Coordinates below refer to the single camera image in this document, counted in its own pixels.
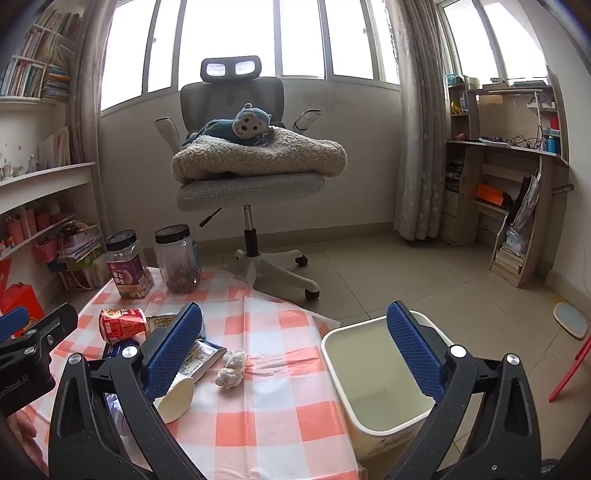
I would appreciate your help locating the orange white checkered tablecloth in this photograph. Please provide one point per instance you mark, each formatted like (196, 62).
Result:
(272, 406)

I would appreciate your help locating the grey office chair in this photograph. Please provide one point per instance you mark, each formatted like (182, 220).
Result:
(251, 189)

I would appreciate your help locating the crumpled white plastic wrap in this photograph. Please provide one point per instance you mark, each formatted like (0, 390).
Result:
(117, 413)

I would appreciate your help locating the beige fleece blanket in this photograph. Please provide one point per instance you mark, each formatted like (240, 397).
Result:
(268, 154)

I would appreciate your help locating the white blue snack wrapper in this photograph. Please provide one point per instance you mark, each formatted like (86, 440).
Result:
(203, 357)

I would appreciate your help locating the cream paper cup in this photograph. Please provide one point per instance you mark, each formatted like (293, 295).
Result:
(178, 399)

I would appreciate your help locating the small white carton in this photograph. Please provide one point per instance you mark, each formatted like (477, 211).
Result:
(159, 321)

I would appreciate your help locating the silver folded umbrella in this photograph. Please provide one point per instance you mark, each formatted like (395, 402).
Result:
(524, 210)

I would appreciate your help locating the red gift box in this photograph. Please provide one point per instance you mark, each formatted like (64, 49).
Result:
(18, 295)

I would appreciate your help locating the clear jar with black lid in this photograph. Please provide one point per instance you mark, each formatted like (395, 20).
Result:
(178, 263)

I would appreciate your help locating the light blue bathroom scale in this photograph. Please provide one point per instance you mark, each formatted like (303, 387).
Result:
(571, 319)

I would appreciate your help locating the white tissue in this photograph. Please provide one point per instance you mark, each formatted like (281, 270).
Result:
(231, 369)

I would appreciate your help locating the large barred window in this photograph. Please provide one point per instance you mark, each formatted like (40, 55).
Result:
(249, 41)

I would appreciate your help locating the white bookshelf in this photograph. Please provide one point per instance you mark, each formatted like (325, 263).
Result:
(41, 184)

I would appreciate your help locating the white plastic bin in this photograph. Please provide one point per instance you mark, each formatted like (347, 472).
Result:
(383, 374)

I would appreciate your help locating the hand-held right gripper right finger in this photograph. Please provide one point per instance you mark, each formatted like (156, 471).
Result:
(413, 355)

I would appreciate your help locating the small side window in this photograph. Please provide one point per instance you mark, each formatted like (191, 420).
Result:
(494, 41)

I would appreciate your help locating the purple label nut jar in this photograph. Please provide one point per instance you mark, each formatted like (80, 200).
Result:
(129, 272)

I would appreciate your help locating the orange flat box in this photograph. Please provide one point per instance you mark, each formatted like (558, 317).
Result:
(490, 194)

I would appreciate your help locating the red paper cup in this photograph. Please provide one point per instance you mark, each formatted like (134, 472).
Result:
(122, 325)

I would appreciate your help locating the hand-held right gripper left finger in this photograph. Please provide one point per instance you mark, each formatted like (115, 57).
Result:
(173, 350)

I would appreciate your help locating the grey patterned curtain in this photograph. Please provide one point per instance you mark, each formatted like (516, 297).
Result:
(87, 78)
(415, 138)

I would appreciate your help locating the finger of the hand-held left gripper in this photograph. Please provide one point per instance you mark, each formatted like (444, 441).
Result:
(51, 325)
(13, 319)

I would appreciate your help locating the wooden desk shelf unit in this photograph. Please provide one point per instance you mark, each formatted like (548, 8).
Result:
(503, 175)

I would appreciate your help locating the dark blue cardboard box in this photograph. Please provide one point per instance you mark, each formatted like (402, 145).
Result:
(115, 350)

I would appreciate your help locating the red chair leg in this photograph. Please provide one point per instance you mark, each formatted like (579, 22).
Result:
(572, 369)

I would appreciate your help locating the row of books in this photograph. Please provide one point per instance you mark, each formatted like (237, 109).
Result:
(32, 60)

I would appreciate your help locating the blue bottle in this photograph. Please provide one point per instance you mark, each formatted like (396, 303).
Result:
(551, 144)

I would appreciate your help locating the pink plastic basket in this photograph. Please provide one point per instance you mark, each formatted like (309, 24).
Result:
(44, 251)

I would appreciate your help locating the stack of papers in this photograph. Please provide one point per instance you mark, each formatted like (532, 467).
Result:
(78, 247)

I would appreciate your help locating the person's left hand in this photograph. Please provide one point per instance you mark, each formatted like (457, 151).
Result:
(24, 423)

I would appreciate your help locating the blue monkey plush toy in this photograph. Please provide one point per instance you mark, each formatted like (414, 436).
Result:
(247, 124)

